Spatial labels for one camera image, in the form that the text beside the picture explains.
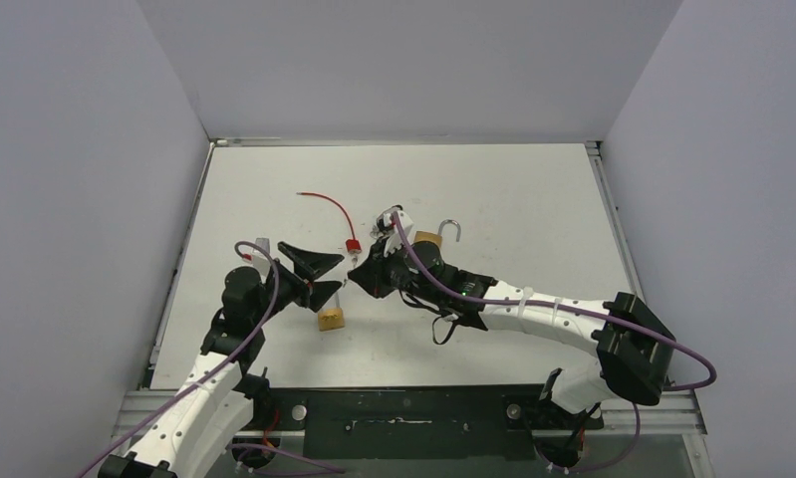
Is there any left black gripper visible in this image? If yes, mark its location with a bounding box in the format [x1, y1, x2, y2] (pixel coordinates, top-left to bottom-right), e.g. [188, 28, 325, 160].
[251, 243, 344, 327]

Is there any red cable lock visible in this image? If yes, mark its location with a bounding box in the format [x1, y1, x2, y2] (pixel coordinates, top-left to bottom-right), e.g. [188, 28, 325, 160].
[296, 191, 362, 256]

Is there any brass padlock long shackle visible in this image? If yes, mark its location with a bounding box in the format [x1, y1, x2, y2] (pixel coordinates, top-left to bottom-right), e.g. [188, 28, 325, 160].
[317, 304, 346, 332]

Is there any brass padlock short shackle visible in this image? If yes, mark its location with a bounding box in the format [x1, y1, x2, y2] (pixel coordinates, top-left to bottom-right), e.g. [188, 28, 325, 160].
[412, 218, 462, 248]

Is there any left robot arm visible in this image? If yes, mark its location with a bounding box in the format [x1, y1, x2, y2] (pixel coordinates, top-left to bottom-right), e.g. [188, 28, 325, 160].
[97, 241, 344, 477]

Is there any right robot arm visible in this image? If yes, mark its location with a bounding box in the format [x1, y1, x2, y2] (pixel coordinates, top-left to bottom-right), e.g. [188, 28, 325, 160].
[349, 241, 673, 427]

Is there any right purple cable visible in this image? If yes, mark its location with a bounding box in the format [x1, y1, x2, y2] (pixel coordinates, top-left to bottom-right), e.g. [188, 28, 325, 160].
[391, 210, 718, 475]

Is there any purple cable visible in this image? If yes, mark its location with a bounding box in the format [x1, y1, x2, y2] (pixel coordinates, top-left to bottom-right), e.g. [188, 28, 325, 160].
[391, 210, 718, 475]
[74, 240, 346, 478]

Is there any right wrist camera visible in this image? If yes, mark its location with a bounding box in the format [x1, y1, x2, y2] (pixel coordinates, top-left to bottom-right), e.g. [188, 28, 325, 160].
[372, 204, 414, 256]

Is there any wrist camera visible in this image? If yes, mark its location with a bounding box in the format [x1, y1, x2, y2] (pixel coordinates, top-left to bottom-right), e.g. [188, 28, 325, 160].
[251, 237, 271, 278]
[372, 204, 414, 256]

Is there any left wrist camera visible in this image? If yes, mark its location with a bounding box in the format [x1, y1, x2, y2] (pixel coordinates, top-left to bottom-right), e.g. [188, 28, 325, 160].
[251, 237, 271, 278]

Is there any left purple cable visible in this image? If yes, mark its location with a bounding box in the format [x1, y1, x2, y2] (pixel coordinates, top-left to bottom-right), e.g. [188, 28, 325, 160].
[74, 240, 346, 478]

